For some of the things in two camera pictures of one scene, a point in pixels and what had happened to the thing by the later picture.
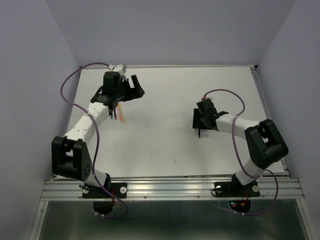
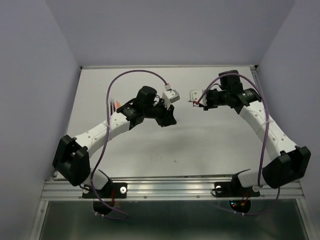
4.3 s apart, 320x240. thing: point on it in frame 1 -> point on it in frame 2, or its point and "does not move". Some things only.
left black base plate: x=119 y=189 does not move
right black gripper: x=196 y=121 -> x=208 y=106
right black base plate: x=235 y=189 does not move
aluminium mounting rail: x=173 y=189 does not move
